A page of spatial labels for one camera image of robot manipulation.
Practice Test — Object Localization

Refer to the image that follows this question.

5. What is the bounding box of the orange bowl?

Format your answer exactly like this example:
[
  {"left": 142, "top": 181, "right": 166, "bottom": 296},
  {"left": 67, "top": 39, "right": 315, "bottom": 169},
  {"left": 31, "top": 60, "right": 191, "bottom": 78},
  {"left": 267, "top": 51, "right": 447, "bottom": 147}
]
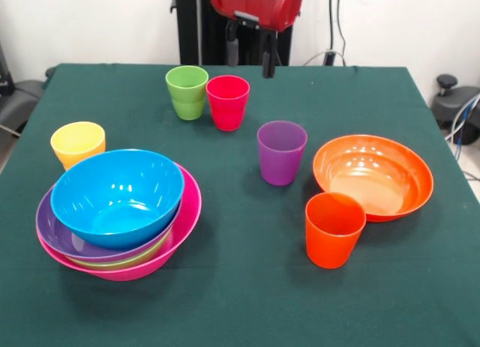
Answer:
[{"left": 312, "top": 134, "right": 435, "bottom": 223}]

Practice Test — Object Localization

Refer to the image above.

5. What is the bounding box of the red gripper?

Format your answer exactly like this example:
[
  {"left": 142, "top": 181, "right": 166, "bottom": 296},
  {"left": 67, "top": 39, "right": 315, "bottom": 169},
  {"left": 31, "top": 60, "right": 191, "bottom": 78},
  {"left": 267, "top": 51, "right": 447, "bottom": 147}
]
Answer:
[{"left": 208, "top": 0, "right": 304, "bottom": 79}]

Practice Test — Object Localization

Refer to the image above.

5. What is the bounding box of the pink bowl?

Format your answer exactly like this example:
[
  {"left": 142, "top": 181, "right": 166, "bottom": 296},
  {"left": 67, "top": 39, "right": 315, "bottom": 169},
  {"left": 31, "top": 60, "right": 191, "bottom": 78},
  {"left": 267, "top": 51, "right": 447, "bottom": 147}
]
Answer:
[{"left": 36, "top": 163, "right": 203, "bottom": 282}]

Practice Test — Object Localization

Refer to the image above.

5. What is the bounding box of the dark green tablecloth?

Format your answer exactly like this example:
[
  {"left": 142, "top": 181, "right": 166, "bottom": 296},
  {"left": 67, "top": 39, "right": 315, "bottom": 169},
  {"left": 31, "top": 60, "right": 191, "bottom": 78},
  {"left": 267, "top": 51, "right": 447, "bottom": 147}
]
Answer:
[{"left": 0, "top": 63, "right": 480, "bottom": 347}]

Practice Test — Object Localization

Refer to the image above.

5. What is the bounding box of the black cable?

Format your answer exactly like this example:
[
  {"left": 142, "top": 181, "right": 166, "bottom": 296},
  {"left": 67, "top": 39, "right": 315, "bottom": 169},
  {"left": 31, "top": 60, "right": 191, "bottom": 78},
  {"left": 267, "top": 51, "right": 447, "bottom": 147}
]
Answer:
[
  {"left": 328, "top": 0, "right": 335, "bottom": 54},
  {"left": 336, "top": 0, "right": 347, "bottom": 67}
]

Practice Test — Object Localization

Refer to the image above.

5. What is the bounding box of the blue cable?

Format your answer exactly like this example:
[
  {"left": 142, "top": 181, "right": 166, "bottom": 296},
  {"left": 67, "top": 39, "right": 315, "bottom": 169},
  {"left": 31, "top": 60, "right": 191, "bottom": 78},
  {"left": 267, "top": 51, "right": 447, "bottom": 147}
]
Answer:
[{"left": 454, "top": 94, "right": 476, "bottom": 149}]

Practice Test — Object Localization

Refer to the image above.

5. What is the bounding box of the black equipment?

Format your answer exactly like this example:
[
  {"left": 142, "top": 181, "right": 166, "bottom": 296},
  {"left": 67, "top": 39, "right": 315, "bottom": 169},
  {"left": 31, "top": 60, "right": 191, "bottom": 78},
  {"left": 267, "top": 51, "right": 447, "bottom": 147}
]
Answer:
[{"left": 0, "top": 43, "right": 48, "bottom": 138}]

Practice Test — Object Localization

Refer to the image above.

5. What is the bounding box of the purple cup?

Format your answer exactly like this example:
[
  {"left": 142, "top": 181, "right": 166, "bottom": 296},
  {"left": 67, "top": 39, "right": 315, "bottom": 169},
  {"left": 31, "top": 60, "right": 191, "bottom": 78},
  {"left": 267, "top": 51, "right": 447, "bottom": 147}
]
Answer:
[{"left": 256, "top": 120, "right": 308, "bottom": 187}]

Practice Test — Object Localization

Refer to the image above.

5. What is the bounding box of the red cup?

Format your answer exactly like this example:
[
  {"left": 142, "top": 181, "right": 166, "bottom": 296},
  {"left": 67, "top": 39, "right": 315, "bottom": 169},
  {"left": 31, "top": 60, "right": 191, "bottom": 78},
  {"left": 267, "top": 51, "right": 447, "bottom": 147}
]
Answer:
[{"left": 205, "top": 75, "right": 251, "bottom": 132}]

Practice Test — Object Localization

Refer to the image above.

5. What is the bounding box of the purple bowl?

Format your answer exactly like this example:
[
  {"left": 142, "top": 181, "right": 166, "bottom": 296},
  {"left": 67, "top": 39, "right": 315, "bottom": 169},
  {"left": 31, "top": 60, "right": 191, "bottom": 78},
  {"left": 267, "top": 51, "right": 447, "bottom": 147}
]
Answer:
[{"left": 35, "top": 185, "right": 184, "bottom": 261}]

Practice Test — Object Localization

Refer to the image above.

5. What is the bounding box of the green bowl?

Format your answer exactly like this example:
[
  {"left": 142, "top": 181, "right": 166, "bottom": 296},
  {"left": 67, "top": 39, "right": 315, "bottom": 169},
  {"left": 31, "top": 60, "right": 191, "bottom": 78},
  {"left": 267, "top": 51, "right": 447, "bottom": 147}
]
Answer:
[{"left": 73, "top": 226, "right": 176, "bottom": 271}]

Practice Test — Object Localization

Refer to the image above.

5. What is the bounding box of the blue bowl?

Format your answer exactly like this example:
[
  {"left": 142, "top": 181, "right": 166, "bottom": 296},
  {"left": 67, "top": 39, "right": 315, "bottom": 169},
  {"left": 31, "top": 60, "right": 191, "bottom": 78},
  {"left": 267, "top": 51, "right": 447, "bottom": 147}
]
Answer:
[{"left": 49, "top": 148, "right": 185, "bottom": 250}]

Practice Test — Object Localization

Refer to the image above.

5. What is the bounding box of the yellow cup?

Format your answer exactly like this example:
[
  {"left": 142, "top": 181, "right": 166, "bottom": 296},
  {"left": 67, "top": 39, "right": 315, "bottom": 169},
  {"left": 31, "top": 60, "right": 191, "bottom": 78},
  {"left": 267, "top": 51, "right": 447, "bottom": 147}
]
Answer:
[{"left": 49, "top": 121, "right": 107, "bottom": 171}]

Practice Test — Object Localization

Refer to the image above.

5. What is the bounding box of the orange cup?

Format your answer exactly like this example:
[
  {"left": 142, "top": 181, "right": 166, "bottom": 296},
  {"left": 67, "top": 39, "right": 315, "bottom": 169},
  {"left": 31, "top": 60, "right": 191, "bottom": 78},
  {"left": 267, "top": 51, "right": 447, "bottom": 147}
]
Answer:
[{"left": 304, "top": 192, "right": 368, "bottom": 270}]

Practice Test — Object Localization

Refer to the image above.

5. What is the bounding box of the green cup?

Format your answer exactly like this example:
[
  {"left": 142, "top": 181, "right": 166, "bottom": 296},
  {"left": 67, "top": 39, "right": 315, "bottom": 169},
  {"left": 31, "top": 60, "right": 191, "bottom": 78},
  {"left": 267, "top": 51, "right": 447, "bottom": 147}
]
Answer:
[
  {"left": 165, "top": 64, "right": 209, "bottom": 103},
  {"left": 171, "top": 95, "right": 207, "bottom": 121}
]

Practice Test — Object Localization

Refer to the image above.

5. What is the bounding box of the grey cable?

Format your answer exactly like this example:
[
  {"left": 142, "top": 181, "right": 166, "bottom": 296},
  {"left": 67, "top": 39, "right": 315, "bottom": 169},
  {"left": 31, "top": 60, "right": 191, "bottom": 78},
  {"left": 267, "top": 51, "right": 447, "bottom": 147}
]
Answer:
[{"left": 445, "top": 94, "right": 480, "bottom": 142}]

